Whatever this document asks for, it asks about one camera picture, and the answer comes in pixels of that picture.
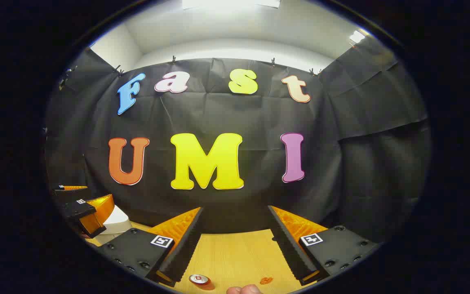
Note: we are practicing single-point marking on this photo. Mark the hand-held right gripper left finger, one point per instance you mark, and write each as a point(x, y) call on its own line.
point(186, 249)

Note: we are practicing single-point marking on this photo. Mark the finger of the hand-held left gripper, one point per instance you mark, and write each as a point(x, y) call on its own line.
point(80, 210)
point(71, 188)

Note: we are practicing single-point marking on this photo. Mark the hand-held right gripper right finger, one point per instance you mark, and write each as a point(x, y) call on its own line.
point(290, 253)

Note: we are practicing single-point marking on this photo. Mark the red pop can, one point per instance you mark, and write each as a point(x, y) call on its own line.
point(199, 279)

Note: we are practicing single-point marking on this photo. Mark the orange paper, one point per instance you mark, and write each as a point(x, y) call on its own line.
point(266, 281)

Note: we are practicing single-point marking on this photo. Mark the white desktop garbage bin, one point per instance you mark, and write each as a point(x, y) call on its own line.
point(118, 222)

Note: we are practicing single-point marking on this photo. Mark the wooden desktop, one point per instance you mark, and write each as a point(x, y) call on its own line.
point(235, 257)

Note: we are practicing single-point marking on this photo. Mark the black backdrop cloth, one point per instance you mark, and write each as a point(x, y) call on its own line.
point(259, 114)

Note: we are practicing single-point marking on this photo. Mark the ceiling light panel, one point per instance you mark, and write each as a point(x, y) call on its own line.
point(357, 36)
point(227, 3)

